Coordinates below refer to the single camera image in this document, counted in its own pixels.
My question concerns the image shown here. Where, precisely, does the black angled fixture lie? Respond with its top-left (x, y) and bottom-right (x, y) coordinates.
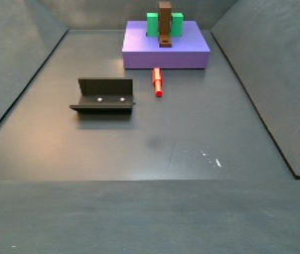
top-left (70, 77), bottom-right (134, 113)

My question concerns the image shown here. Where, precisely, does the purple base block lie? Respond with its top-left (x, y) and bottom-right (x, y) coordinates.
top-left (122, 21), bottom-right (211, 69)

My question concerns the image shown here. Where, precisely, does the brown L-shaped bracket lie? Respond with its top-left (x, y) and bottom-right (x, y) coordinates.
top-left (158, 1), bottom-right (171, 48)

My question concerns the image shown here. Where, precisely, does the red peg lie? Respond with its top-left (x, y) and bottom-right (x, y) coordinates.
top-left (153, 67), bottom-right (163, 97)

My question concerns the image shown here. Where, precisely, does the green upright block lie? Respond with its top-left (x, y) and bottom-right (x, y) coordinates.
top-left (146, 13), bottom-right (183, 37)

